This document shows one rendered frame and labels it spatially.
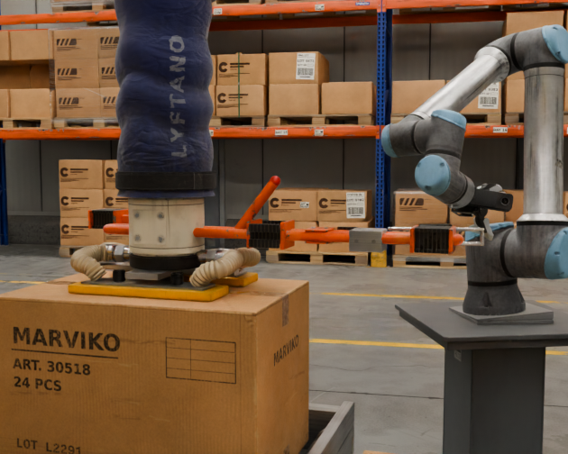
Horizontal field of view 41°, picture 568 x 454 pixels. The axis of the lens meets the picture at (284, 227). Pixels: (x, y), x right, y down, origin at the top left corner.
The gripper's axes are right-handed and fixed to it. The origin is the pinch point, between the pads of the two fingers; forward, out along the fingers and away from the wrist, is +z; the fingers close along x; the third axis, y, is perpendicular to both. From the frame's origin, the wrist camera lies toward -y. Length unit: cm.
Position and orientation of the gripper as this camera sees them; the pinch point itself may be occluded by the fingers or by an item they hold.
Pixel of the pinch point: (499, 213)
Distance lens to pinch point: 220.5
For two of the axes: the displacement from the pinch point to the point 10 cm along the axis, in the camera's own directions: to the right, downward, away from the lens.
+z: 6.2, 2.6, 7.4
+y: -7.5, -0.7, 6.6
